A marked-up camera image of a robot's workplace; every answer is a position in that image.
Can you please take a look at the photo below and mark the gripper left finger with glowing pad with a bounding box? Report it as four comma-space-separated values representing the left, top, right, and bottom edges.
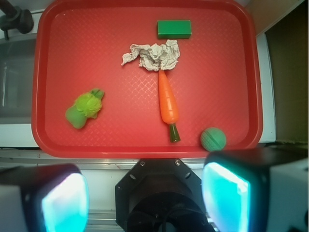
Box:
0, 164, 89, 232

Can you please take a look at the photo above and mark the green rectangular block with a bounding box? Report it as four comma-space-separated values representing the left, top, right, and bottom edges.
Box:
157, 20, 192, 39

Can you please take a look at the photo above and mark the orange toy carrot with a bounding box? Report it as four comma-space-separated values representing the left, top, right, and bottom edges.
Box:
158, 70, 181, 143

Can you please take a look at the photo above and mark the red plastic tray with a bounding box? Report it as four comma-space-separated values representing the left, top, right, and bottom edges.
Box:
31, 0, 263, 159

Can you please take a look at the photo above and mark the dark metal clamp knob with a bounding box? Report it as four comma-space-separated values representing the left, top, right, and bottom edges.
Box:
0, 0, 34, 41

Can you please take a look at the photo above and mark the crumpled white paper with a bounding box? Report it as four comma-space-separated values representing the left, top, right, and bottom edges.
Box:
121, 40, 181, 72

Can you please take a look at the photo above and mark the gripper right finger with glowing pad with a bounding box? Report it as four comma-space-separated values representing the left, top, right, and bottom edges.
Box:
201, 146, 309, 232

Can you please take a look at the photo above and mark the green toy ball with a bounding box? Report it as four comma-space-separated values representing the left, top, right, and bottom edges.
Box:
200, 127, 226, 152

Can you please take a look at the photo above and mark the green toy animal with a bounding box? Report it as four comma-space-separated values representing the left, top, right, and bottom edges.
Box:
65, 88, 105, 129

